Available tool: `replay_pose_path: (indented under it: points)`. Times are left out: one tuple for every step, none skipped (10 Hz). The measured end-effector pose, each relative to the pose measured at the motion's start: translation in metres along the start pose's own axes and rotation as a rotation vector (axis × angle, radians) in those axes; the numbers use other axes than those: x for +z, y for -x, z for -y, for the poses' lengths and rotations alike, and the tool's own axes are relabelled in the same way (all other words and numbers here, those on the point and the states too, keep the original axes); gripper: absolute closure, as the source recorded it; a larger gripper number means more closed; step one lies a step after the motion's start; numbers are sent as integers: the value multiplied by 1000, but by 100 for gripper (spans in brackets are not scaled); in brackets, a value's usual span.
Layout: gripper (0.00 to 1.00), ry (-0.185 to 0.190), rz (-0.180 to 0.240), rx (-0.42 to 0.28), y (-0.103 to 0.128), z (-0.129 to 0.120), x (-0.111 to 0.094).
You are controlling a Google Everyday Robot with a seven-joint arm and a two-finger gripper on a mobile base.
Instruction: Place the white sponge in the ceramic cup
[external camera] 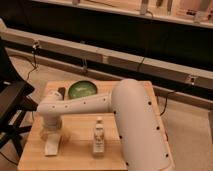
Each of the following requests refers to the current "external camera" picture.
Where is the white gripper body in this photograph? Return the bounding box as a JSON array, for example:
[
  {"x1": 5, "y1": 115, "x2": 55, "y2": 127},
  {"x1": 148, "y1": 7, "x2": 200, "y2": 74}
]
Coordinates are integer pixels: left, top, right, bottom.
[{"x1": 40, "y1": 121, "x2": 62, "y2": 141}]

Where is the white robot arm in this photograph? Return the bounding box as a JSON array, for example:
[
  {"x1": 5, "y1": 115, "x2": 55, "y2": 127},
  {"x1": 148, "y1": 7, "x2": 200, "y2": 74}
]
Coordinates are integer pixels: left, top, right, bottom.
[{"x1": 37, "y1": 79, "x2": 174, "y2": 171}]

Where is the black rectangular remote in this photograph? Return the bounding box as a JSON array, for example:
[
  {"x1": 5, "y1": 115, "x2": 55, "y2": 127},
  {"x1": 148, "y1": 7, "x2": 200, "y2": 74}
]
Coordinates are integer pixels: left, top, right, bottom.
[{"x1": 58, "y1": 87, "x2": 66, "y2": 97}]

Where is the black office chair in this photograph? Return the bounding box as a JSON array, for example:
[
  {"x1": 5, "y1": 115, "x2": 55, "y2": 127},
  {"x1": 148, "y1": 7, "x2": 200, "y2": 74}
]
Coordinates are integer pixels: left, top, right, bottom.
[{"x1": 0, "y1": 38, "x2": 38, "y2": 156}]

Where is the green bowl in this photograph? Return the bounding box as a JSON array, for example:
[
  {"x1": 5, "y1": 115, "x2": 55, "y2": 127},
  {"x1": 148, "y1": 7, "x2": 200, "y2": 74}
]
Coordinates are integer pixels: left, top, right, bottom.
[{"x1": 68, "y1": 80, "x2": 98, "y2": 99}]

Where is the clear plastic bottle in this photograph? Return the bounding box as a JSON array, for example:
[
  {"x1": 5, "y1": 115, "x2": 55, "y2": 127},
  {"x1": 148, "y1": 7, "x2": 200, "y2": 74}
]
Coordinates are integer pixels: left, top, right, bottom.
[{"x1": 93, "y1": 117, "x2": 105, "y2": 156}]

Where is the black cable left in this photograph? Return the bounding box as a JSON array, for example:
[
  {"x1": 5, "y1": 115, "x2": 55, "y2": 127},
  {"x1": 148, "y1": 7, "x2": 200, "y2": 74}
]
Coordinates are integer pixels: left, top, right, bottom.
[{"x1": 25, "y1": 42, "x2": 40, "y2": 81}]

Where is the black cable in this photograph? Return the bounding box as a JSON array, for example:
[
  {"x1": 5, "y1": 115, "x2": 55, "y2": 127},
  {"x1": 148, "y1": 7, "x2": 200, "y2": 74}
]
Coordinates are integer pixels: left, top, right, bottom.
[
  {"x1": 25, "y1": 42, "x2": 40, "y2": 81},
  {"x1": 157, "y1": 90, "x2": 176, "y2": 117}
]

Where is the black cable right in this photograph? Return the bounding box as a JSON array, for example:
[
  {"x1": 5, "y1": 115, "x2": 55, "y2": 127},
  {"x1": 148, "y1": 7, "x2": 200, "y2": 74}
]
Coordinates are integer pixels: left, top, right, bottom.
[{"x1": 157, "y1": 90, "x2": 176, "y2": 117}]

